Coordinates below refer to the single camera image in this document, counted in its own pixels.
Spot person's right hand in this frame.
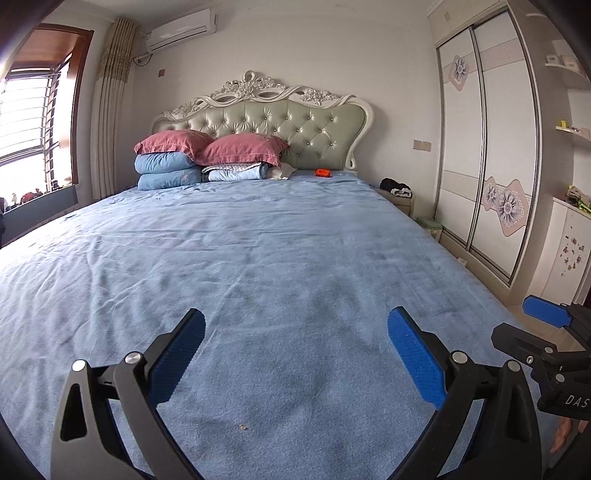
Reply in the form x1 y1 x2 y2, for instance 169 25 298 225
549 418 587 455

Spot window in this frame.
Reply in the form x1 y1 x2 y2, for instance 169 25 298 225
0 25 93 195

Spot black clothes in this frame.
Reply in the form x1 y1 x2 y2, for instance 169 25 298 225
379 178 411 197

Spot folded blue quilt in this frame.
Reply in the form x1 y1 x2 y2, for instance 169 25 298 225
135 151 204 176
137 167 204 191

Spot row of windowsill trinkets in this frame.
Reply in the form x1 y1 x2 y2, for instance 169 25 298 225
9 182 75 204

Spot white storage box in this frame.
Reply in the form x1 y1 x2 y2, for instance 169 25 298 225
416 217 443 241

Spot beige curtain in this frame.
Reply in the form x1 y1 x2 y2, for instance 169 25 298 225
90 17 138 200

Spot white floral sliding wardrobe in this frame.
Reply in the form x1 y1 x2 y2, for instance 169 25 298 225
427 0 543 287

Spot bed with blue sheet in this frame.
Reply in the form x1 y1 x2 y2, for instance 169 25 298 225
0 70 555 480

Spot white cloth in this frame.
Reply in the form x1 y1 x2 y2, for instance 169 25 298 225
268 162 298 181

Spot pink pillow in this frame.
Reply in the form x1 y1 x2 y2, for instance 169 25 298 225
195 135 291 168
134 129 215 155

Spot clutter on cabinet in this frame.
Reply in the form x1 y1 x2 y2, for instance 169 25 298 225
567 184 591 210

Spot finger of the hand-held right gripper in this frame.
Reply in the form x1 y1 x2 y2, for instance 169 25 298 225
491 323 591 371
523 295 591 329

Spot white air conditioner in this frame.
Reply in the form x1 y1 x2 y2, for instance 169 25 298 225
145 9 218 51

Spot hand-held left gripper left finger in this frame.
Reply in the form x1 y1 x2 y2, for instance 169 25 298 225
50 308 206 480

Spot white cabinet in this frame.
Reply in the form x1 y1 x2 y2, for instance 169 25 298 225
538 196 591 305

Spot grey nightstand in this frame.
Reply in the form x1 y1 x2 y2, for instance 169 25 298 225
374 185 415 217

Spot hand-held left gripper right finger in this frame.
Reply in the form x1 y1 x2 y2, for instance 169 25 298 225
388 306 542 480

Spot folded light blue blanket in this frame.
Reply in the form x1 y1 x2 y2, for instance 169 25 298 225
202 161 271 182

